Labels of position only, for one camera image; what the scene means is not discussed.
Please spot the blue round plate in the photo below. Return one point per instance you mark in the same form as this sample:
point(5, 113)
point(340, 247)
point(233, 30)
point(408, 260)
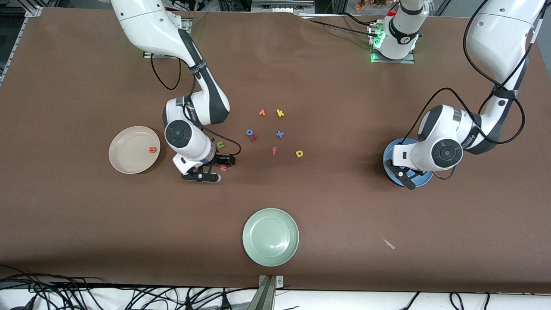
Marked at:
point(424, 179)

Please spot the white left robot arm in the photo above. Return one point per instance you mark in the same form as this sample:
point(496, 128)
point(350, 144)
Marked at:
point(495, 38)

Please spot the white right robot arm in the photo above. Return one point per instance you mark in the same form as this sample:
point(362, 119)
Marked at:
point(146, 26)

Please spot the pale green round plate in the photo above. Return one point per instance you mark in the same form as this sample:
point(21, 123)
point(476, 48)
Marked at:
point(270, 237)

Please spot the aluminium frame profile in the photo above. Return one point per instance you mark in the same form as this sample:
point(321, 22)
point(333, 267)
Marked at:
point(280, 6)

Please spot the orange brown background object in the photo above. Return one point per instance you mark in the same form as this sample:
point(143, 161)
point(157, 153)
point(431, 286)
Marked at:
point(361, 5)

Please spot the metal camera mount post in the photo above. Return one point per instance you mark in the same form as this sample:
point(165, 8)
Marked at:
point(267, 297)

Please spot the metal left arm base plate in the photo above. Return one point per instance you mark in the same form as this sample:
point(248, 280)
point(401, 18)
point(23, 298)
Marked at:
point(409, 61)

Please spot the small white paper scrap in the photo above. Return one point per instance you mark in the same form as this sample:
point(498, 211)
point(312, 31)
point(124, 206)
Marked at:
point(388, 243)

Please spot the brown table cover sheet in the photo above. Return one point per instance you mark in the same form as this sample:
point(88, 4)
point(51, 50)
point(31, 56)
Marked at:
point(86, 224)

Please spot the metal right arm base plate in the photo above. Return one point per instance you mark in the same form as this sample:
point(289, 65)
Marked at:
point(188, 23)

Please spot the beige round plate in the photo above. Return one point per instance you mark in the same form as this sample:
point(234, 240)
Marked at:
point(129, 150)

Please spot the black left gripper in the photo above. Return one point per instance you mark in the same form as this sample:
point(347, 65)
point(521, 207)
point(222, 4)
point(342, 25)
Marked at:
point(399, 143)

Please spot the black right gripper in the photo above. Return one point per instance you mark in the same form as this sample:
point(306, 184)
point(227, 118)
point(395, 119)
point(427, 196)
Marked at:
point(219, 161)

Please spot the aluminium table edge rail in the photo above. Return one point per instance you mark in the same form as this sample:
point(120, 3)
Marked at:
point(34, 10)

